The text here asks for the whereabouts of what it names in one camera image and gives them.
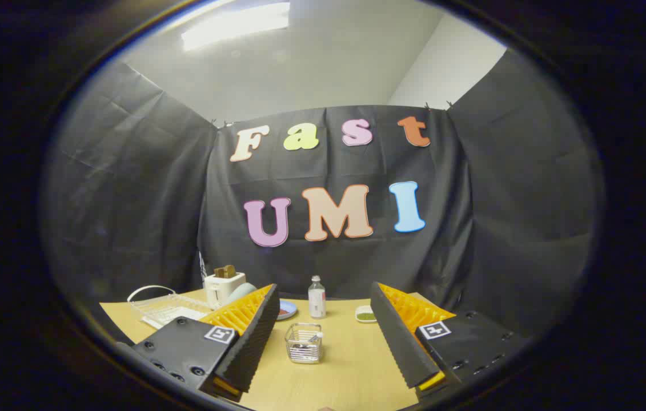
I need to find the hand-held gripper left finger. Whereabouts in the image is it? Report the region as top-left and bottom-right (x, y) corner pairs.
(131, 284), (281, 403)

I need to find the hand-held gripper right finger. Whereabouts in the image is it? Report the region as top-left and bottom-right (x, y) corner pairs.
(370, 281), (530, 401)

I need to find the pale green plate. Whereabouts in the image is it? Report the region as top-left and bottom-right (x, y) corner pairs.
(224, 282), (259, 305)

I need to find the metal wire basket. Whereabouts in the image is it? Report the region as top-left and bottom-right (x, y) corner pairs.
(284, 323), (324, 365)

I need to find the white wire dish rack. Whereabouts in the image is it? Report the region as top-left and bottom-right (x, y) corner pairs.
(127, 285), (216, 330)

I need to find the white toaster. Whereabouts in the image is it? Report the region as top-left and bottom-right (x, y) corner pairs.
(203, 272), (247, 309)

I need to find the clear bottle with white label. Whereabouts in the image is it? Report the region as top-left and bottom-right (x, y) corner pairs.
(307, 275), (327, 319)

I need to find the black backdrop cloth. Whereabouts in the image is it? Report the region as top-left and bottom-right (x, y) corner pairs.
(40, 49), (606, 337)

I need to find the ceiling light panel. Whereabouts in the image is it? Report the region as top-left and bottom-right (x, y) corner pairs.
(180, 1), (291, 53)

